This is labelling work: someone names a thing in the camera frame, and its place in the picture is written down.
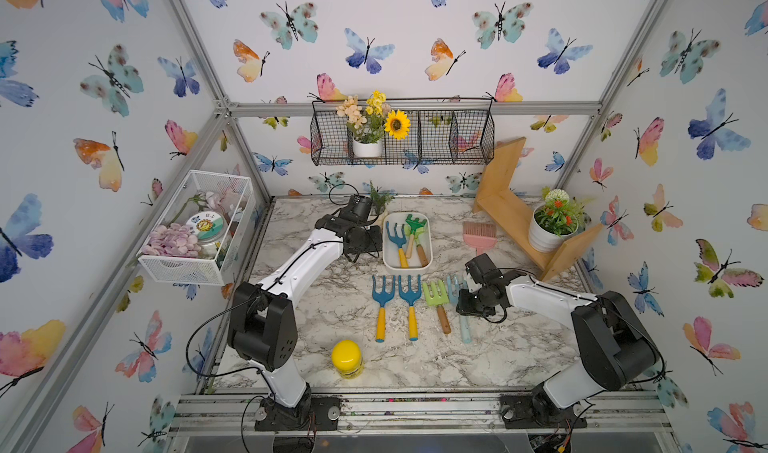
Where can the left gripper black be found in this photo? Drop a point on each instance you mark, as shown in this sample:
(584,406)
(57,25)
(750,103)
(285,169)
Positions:
(376,241)

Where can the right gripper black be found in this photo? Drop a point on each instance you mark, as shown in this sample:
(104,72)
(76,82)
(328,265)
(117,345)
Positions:
(463,308)

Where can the light blue hand rake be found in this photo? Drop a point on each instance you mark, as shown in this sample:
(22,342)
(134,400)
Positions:
(454,285)

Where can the green hand rake wooden handle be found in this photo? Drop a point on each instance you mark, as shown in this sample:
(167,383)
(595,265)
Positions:
(436,296)

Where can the lime green tool wooden handle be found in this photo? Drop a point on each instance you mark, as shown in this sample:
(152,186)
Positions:
(411,235)

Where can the white storage box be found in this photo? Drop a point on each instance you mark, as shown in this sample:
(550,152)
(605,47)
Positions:
(414,264)

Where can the blue hand rake yellow handle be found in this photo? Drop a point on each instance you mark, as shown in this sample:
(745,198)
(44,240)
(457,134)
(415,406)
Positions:
(409,290)

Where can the dark green rake wooden handle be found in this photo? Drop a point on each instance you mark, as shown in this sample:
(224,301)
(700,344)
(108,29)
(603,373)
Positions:
(416,222)

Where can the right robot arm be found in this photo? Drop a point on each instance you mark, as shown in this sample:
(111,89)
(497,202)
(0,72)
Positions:
(613,346)

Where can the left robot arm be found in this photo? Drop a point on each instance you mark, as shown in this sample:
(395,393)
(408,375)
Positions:
(262,326)

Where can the small potted green plant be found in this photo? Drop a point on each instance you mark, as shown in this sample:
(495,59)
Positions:
(380,198)

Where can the pink brush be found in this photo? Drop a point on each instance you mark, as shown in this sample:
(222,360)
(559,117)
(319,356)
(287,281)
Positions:
(481,236)

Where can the wooden zigzag shelf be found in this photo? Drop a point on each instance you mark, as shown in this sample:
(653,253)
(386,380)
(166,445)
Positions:
(516,218)

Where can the white pot with flowers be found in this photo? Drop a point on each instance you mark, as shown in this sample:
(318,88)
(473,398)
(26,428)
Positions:
(371,122)

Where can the white pot red flowers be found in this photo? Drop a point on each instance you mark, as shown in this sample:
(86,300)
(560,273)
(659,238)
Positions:
(557,218)

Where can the round green tin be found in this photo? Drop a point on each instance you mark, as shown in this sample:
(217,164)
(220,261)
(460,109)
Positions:
(209,226)

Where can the pink purple flower bunch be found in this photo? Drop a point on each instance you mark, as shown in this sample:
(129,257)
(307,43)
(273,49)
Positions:
(175,240)

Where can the black wire wall basket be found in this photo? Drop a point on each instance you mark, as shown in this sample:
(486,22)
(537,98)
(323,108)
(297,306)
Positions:
(442,134)

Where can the white wire wall basket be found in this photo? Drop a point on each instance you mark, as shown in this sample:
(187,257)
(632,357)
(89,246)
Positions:
(230,195)

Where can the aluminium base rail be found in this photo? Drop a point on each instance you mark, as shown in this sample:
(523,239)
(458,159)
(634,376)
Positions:
(419,412)

